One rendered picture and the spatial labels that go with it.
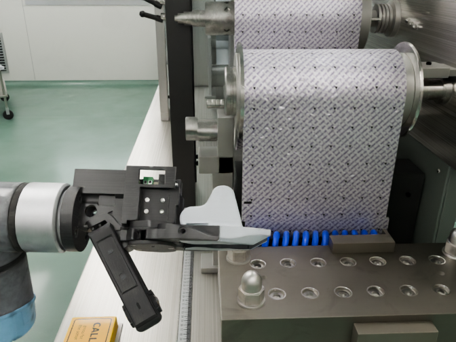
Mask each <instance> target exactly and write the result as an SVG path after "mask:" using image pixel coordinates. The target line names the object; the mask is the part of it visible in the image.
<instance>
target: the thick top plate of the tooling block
mask: <svg viewBox="0 0 456 342"><path fill-rule="evenodd" d="M445 245H446V243H419V244H395V246H394V251H393V252H361V253H332V252H331V249H330V247H329V245H325V246H263V247H256V248H253V249H252V250H250V255H251V260H250V262H249V263H247V264H245V265H232V264H231V263H229V262H228V261H227V251H218V295H219V312H220V329H221V342H351V339H352V330H353V325H354V323H367V322H412V321H432V322H433V324H434V326H435V327H436V328H437V330H438V337H437V340H436V342H456V260H455V259H451V258H449V257H447V256H446V255H444V254H443V252H442V248H443V247H444V246H445ZM249 270H255V271H257V272H258V273H259V274H260V276H261V278H262V285H263V286H264V287H265V304H264V306H262V307H261V308H259V309H255V310H249V309H244V308H243V307H241V306H240V305H239V304H238V301H237V299H238V288H239V287H240V285H241V284H242V277H243V275H244V274H245V273H246V272H247V271H249Z"/></svg>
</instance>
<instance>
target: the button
mask: <svg viewBox="0 0 456 342"><path fill-rule="evenodd" d="M117 329H118V324H117V317H116V316H103V317H78V318H72V320H71V323H70V325H69V329H68V330H67V333H66V336H65V338H64V341H63V342H115V337H116V334H117Z"/></svg>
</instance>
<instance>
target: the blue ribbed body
mask: <svg viewBox="0 0 456 342"><path fill-rule="evenodd" d="M371 234H378V233H377V231H376V230H375V229H372V230H371V231H370V235H371ZM332 235H339V233H338V231H337V230H333V231H332ZM341 235H349V234H348V231H347V230H342V232H341ZM351 235H358V231H356V230H355V229H353V230H352V231H351ZM360 235H368V232H367V230H365V229H363V230H361V232H360ZM328 243H329V233H328V231H327V230H323V232H322V237H319V232H318V231H316V230H315V231H313V233H312V237H309V232H308V231H304V232H303V237H300V235H299V232H298V231H294V232H293V236H292V237H290V234H289V232H288V231H285V232H284V233H283V237H280V232H278V231H275V232H274V233H273V238H271V236H269V237H268V238H267V242H265V243H264V244H261V245H260V246H257V247H263V246H325V245H328Z"/></svg>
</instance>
